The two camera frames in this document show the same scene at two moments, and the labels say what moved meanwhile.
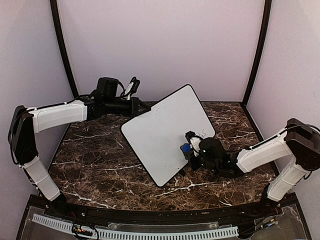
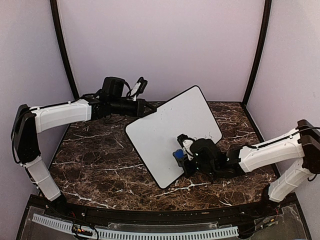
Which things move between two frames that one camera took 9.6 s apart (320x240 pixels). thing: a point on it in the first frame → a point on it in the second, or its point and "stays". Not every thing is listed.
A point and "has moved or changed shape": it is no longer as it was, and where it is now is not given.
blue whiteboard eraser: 186,147 has moved or changed shape
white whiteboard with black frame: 157,135 has moved or changed shape
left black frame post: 57,27 stays
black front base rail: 162,216 stays
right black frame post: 263,40 stays
